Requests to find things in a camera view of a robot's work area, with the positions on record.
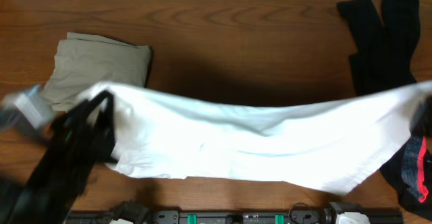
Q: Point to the folded olive green garment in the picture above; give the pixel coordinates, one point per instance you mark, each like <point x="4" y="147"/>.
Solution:
<point x="82" y="60"/>

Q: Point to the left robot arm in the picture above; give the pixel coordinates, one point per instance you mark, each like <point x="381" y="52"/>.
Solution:
<point x="82" y="138"/>

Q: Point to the black garment with red stripe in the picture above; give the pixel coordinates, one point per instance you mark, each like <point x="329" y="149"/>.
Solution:
<point x="386" y="42"/>

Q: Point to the white t-shirt with logo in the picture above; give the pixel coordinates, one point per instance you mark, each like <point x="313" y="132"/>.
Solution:
<point x="331" y="146"/>

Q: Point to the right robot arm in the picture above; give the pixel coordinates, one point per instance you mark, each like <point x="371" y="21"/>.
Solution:
<point x="420" y="124"/>

